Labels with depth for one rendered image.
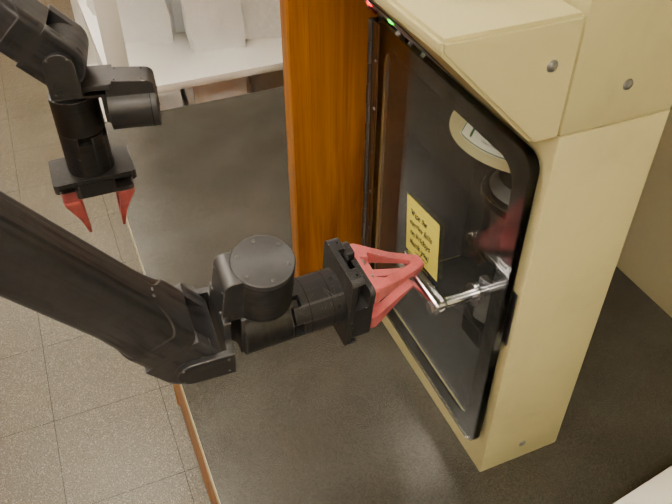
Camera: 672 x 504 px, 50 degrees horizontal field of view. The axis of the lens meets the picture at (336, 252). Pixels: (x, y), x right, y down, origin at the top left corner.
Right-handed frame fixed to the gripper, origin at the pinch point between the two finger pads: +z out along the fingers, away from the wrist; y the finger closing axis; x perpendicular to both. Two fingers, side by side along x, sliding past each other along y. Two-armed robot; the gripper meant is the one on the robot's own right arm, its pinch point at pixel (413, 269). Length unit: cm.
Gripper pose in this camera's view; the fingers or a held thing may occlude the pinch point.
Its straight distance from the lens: 75.8
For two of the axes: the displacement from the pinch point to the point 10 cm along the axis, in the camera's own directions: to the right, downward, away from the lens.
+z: 9.0, -2.7, 3.3
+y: 0.6, -6.7, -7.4
